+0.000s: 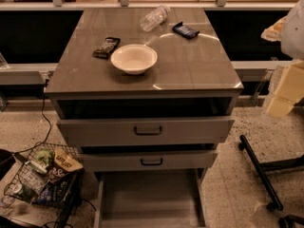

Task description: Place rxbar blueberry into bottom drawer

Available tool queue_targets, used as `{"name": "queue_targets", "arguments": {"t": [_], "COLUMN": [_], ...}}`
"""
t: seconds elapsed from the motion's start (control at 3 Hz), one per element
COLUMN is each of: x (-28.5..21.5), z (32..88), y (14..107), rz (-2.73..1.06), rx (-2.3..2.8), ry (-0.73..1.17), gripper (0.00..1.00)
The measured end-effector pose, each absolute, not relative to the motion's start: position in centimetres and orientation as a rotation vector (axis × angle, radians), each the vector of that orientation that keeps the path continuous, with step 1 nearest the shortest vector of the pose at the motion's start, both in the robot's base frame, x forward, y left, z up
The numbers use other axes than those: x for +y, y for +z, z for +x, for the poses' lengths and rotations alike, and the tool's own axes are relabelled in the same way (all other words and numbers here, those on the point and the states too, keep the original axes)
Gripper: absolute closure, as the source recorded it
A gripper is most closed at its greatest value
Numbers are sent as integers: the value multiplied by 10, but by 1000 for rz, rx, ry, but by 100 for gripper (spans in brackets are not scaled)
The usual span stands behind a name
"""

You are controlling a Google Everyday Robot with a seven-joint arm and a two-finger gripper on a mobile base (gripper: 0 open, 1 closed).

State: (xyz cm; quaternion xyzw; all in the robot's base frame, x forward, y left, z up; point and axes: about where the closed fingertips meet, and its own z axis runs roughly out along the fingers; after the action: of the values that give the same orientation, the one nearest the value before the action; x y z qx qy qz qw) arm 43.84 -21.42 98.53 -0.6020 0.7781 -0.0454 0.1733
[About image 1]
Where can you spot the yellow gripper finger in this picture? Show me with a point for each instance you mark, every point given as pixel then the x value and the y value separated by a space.
pixel 288 92

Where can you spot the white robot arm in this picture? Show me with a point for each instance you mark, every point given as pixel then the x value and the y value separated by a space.
pixel 289 31

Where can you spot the middle grey drawer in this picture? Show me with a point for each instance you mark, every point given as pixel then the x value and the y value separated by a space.
pixel 142 161

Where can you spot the grey drawer cabinet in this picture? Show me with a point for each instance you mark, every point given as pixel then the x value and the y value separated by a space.
pixel 191 78

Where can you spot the top grey drawer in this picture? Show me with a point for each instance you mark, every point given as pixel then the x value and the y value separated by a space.
pixel 145 131

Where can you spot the bottom open grey drawer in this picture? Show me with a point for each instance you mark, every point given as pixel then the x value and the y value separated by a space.
pixel 150 199

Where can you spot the black wheeled stand base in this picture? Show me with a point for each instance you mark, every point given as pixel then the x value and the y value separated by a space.
pixel 289 221

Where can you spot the clear plastic water bottle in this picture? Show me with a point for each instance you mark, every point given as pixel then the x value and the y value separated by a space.
pixel 154 18

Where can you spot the white bowl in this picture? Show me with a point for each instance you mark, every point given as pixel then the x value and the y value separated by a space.
pixel 134 59

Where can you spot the dark snack bar wrapper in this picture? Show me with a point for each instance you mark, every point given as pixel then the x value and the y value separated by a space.
pixel 106 48

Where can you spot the tan chip bag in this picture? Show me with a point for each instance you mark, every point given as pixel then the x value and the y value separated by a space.
pixel 62 165

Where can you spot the green snack pouch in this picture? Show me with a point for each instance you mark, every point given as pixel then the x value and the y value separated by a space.
pixel 45 157

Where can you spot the blue snack packet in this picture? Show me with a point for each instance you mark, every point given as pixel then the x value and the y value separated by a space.
pixel 53 194

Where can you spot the green can in basket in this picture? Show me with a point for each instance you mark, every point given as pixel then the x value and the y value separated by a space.
pixel 23 192

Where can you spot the black wire basket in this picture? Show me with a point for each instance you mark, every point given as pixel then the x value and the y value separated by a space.
pixel 34 176

